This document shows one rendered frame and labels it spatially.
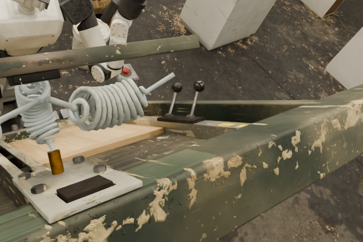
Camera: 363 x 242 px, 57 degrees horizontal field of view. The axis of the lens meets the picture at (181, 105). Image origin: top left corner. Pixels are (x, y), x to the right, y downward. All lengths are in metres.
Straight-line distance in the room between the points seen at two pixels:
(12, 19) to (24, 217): 1.05
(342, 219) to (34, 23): 2.85
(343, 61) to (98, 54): 4.36
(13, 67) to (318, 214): 2.98
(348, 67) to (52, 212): 4.47
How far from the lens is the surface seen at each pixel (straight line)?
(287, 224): 2.95
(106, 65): 1.46
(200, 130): 0.96
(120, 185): 0.37
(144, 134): 1.09
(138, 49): 0.45
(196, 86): 1.03
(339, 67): 4.72
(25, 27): 1.37
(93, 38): 1.47
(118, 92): 0.49
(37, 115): 0.46
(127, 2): 1.26
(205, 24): 3.74
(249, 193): 0.47
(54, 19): 1.40
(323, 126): 0.59
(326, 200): 3.34
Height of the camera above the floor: 2.19
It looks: 45 degrees down
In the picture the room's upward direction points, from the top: 29 degrees clockwise
